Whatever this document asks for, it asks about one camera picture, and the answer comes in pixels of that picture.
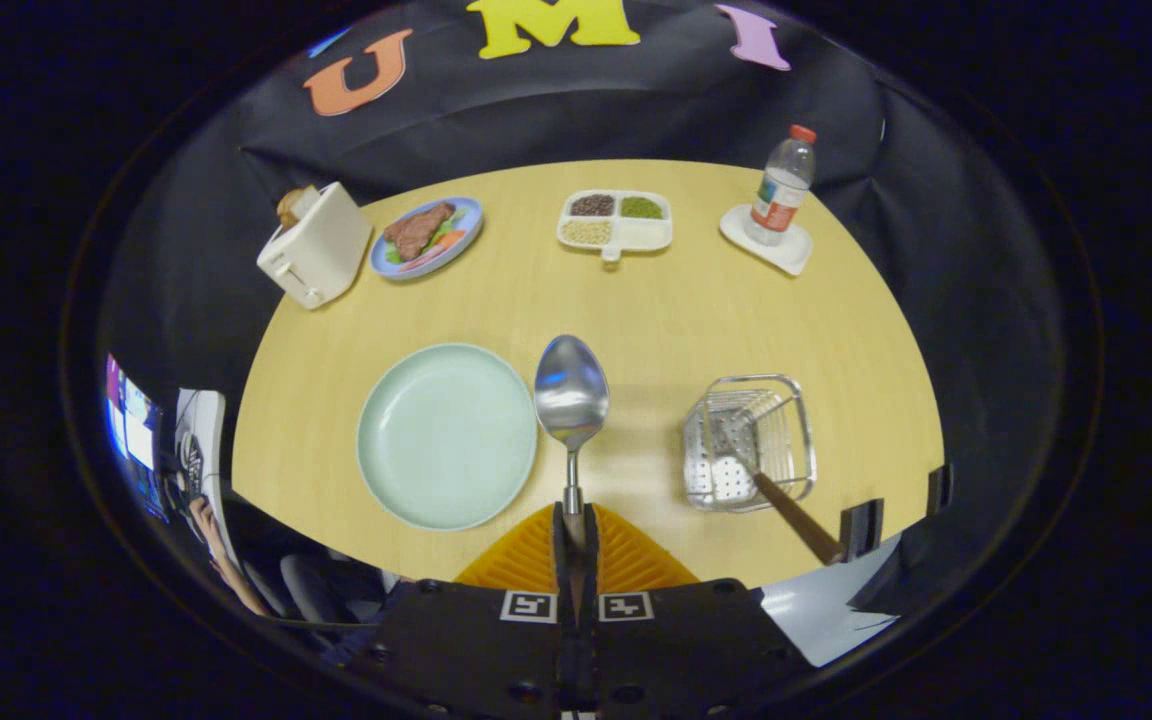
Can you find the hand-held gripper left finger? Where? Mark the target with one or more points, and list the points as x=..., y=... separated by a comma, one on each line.
x=562, y=610

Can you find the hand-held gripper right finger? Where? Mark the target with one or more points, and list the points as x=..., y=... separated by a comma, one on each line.
x=590, y=610

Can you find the computer monitor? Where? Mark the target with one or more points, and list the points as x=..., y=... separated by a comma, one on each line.
x=136, y=430

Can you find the black table clamp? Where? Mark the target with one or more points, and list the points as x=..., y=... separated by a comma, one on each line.
x=861, y=530
x=939, y=490

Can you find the white toaster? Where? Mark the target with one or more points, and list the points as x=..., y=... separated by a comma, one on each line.
x=321, y=250

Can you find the person's dark blue clothing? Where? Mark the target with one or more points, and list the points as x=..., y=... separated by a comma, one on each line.
x=366, y=625

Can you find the brown steak with vegetables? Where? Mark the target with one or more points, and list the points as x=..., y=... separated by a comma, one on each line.
x=416, y=230

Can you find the toasted bread slice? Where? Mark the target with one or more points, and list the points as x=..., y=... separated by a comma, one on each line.
x=292, y=205

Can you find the white divided tray with beans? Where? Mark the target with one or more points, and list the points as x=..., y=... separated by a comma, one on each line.
x=641, y=235

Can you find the black backdrop cloth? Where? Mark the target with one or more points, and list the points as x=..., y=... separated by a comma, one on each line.
x=936, y=280

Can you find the white square coaster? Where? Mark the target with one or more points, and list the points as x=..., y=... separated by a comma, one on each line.
x=791, y=255

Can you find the clear red-capped water bottle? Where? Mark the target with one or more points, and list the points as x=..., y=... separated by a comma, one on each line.
x=778, y=195

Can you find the grey chair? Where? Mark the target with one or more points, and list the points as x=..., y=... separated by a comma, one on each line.
x=311, y=590

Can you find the blue plate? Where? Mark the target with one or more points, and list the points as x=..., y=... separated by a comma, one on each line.
x=466, y=225

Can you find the pale green plate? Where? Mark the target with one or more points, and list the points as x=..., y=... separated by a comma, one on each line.
x=446, y=435

